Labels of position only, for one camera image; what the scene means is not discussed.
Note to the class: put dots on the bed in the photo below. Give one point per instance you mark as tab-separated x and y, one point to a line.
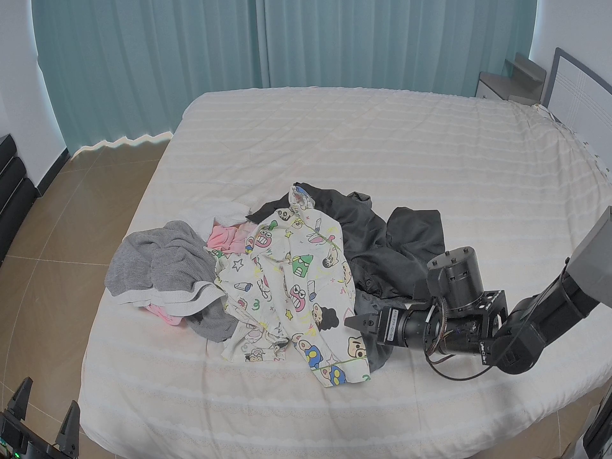
334	151

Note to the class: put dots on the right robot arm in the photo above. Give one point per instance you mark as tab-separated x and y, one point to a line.
526	332

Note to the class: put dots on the grey bedside table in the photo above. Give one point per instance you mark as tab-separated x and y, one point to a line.
511	82

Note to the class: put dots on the white printed pillow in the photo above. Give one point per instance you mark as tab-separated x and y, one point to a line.
595	144

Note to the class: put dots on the light grey garment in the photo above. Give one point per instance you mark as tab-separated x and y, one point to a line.
138	261

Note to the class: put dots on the white printed pyjama top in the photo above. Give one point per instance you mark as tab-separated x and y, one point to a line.
287	275

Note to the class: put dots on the black garment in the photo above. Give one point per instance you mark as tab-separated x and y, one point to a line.
373	251

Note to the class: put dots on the black padded sofa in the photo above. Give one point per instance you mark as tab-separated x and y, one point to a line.
12	184

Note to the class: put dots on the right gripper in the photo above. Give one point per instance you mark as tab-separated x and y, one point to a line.
406	328

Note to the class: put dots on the pink garment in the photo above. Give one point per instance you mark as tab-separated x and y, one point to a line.
222	239

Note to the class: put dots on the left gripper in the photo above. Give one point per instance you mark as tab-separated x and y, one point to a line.
24	440

